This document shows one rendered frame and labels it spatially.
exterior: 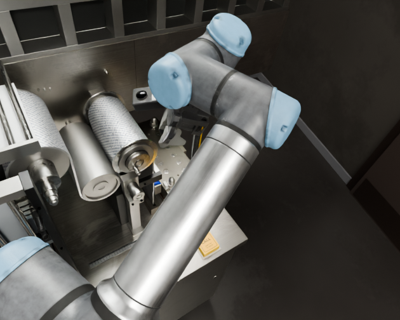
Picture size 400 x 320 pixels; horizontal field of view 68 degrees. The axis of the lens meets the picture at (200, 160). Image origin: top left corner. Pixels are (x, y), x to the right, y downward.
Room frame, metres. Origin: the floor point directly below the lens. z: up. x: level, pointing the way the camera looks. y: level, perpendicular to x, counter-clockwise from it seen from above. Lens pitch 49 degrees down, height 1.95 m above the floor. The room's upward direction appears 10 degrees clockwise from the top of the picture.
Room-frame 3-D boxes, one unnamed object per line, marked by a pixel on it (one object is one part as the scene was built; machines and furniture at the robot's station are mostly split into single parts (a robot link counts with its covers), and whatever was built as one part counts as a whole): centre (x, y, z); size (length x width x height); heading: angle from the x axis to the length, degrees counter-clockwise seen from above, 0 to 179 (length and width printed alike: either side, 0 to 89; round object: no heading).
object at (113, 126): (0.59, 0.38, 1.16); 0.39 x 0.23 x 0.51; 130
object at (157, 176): (0.61, 0.17, 1.14); 0.09 x 0.06 x 0.03; 130
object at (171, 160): (0.82, 0.16, 1.00); 0.40 x 0.16 x 0.06; 40
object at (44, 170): (0.41, 0.37, 1.34); 0.06 x 0.06 x 0.06; 40
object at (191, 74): (0.40, 0.03, 1.69); 0.11 x 0.11 x 0.08; 62
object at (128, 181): (0.53, 0.20, 1.05); 0.06 x 0.05 x 0.31; 40
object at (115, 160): (0.58, 0.19, 1.25); 0.15 x 0.01 x 0.15; 130
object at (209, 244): (0.51, -0.08, 0.91); 0.07 x 0.07 x 0.02; 40
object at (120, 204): (0.68, 0.33, 1.00); 0.33 x 0.07 x 0.20; 40
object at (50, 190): (0.36, 0.33, 1.34); 0.06 x 0.03 x 0.03; 40
